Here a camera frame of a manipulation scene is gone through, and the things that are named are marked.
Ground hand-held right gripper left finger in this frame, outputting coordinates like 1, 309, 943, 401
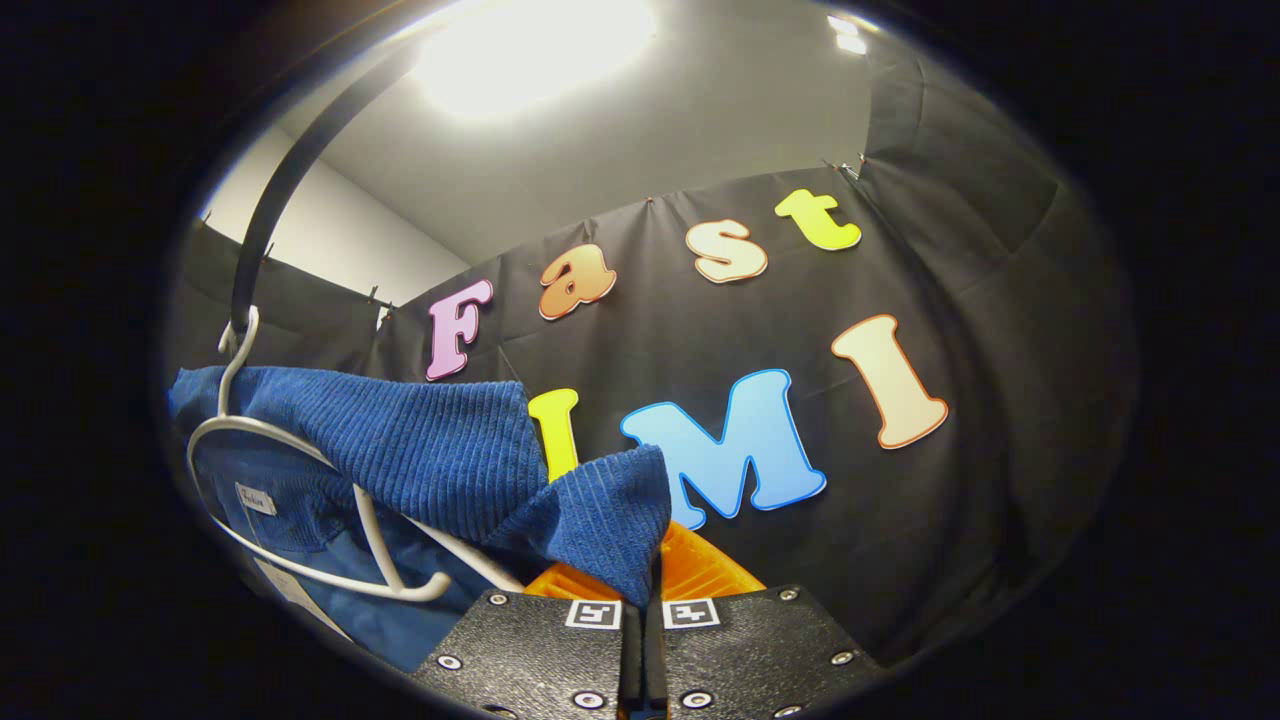
408, 562, 643, 720

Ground blue corduroy jacket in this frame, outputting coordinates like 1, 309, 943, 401
168, 365, 673, 673

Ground black metal clothes rack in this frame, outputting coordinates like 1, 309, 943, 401
230, 40, 426, 336

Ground white plastic clothes hanger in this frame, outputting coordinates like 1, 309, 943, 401
187, 305, 526, 603

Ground large ceiling light panel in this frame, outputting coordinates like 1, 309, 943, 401
410, 0, 661, 121

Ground black backdrop cloth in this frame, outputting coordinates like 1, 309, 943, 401
165, 40, 1136, 666

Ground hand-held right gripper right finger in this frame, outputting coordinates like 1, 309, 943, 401
642, 520, 891, 720

